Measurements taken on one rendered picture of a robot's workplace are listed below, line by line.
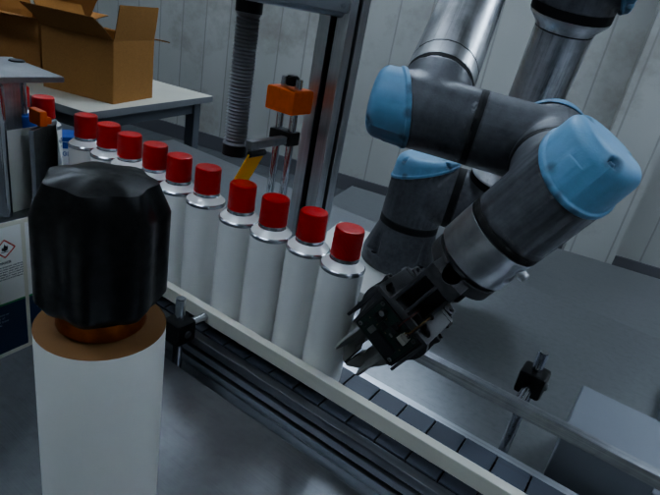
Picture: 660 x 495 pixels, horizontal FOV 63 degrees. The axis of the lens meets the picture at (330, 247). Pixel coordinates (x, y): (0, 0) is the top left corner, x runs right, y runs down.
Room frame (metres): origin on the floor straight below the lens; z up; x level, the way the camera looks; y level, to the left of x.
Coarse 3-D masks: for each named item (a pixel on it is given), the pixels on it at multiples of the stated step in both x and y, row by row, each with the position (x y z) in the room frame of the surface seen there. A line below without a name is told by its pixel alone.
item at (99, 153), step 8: (96, 128) 0.75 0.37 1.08; (104, 128) 0.74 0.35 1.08; (112, 128) 0.74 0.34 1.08; (120, 128) 0.76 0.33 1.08; (96, 136) 0.75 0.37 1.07; (104, 136) 0.74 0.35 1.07; (112, 136) 0.74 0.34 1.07; (96, 144) 0.75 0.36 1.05; (104, 144) 0.74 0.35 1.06; (112, 144) 0.74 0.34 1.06; (96, 152) 0.74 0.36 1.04; (104, 152) 0.74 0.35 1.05; (112, 152) 0.74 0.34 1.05; (96, 160) 0.73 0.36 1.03; (104, 160) 0.73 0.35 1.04
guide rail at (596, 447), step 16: (432, 368) 0.50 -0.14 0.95; (448, 368) 0.49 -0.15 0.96; (464, 384) 0.48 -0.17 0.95; (480, 384) 0.47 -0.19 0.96; (496, 400) 0.46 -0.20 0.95; (512, 400) 0.46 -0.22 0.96; (528, 416) 0.45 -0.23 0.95; (544, 416) 0.44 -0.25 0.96; (560, 432) 0.43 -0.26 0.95; (576, 432) 0.43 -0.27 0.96; (592, 448) 0.42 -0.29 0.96; (608, 448) 0.41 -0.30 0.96; (624, 464) 0.40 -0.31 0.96; (640, 464) 0.40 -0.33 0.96; (640, 480) 0.39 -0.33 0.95; (656, 480) 0.39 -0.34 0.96
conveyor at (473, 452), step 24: (216, 336) 0.58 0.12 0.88; (264, 360) 0.55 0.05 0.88; (288, 384) 0.51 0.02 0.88; (360, 384) 0.54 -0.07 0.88; (336, 408) 0.49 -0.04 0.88; (384, 408) 0.51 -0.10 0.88; (408, 408) 0.51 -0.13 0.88; (360, 432) 0.46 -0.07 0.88; (432, 432) 0.48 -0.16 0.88; (456, 432) 0.49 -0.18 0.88; (408, 456) 0.44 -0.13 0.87; (480, 456) 0.46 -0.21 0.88; (456, 480) 0.42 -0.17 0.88; (504, 480) 0.43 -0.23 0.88
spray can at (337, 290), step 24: (336, 240) 0.53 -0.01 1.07; (360, 240) 0.53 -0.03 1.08; (336, 264) 0.52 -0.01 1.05; (360, 264) 0.53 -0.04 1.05; (336, 288) 0.51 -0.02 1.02; (312, 312) 0.53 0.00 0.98; (336, 312) 0.51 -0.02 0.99; (312, 336) 0.52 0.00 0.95; (336, 336) 0.51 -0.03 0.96; (312, 360) 0.52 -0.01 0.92; (336, 360) 0.52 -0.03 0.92
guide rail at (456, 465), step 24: (168, 288) 0.62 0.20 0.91; (192, 312) 0.60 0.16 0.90; (216, 312) 0.58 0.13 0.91; (240, 336) 0.55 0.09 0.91; (288, 360) 0.51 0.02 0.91; (312, 384) 0.50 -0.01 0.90; (336, 384) 0.49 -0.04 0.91; (360, 408) 0.46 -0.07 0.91; (384, 432) 0.45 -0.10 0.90; (408, 432) 0.43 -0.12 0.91; (432, 456) 0.42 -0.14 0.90; (456, 456) 0.41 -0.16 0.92; (480, 480) 0.39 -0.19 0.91
